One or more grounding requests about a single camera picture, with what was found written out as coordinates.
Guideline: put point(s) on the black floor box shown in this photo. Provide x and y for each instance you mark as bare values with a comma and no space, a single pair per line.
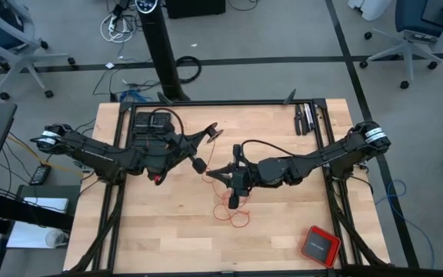
194,7

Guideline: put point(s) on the black tower fan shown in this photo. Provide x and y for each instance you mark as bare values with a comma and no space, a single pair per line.
160,46

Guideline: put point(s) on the black power adapter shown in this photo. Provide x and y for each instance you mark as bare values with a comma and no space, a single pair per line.
40,175

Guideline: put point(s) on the silver hand tool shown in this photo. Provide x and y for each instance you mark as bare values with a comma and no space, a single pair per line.
309,115

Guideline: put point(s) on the black desk frame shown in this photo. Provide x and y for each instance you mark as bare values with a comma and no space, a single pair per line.
14,209

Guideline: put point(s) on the clear plastic cup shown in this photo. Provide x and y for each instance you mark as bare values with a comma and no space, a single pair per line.
57,238

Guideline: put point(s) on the blue grey office chair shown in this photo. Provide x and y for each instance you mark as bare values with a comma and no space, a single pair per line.
10,42
410,42

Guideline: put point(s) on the white sheet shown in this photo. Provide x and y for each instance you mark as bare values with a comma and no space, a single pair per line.
25,234

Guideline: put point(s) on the white bin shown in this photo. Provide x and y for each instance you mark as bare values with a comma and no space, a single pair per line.
369,7

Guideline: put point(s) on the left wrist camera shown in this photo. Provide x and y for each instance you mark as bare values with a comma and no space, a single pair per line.
174,141

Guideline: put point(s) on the red and black square case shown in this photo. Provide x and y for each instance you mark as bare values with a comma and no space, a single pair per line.
321,248

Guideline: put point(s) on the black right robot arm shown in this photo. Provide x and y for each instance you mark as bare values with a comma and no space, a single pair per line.
321,157

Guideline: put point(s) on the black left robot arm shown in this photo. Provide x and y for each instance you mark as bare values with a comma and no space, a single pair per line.
90,150

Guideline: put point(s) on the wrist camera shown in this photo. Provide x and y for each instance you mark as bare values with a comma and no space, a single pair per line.
242,180
174,141

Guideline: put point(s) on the white box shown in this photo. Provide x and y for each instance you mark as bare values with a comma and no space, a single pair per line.
46,205

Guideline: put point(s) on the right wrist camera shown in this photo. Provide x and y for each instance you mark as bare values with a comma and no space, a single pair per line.
242,180

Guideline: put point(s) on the black control box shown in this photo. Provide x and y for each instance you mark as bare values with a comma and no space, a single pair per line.
152,121

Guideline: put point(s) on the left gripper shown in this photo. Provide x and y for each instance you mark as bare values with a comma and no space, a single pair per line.
169,157

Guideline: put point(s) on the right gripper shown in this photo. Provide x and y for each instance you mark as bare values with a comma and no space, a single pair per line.
260,173

